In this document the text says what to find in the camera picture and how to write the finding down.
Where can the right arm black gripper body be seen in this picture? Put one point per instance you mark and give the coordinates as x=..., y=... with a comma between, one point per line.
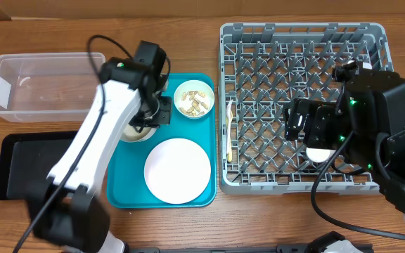
x=326, y=124

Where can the grey plastic dishwasher rack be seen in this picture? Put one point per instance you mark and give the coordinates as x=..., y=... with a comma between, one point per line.
x=263, y=66

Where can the clear plastic waste bin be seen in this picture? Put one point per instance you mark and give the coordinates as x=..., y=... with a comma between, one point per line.
x=46, y=87

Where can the white bowl with peanuts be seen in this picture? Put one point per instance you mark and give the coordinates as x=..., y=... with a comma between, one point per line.
x=194, y=99

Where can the teal plastic serving tray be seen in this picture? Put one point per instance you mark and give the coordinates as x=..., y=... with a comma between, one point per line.
x=126, y=184

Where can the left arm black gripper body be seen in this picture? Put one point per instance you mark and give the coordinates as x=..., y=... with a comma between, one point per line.
x=154, y=112

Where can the white round plate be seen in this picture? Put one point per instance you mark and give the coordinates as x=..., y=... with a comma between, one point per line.
x=177, y=171

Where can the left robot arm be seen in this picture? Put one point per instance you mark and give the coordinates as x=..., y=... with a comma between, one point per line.
x=65, y=208

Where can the grey bowl with rice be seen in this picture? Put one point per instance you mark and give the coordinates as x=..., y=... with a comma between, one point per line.
x=130, y=135

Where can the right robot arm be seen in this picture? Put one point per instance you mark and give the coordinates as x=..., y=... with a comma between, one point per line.
x=365, y=125

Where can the black rectangular waste tray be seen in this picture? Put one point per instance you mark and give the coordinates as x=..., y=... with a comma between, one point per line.
x=29, y=157

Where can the white paper cup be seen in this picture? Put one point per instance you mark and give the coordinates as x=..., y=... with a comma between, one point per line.
x=319, y=155

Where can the yellow plastic fork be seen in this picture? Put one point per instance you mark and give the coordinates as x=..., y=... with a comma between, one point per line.
x=229, y=140

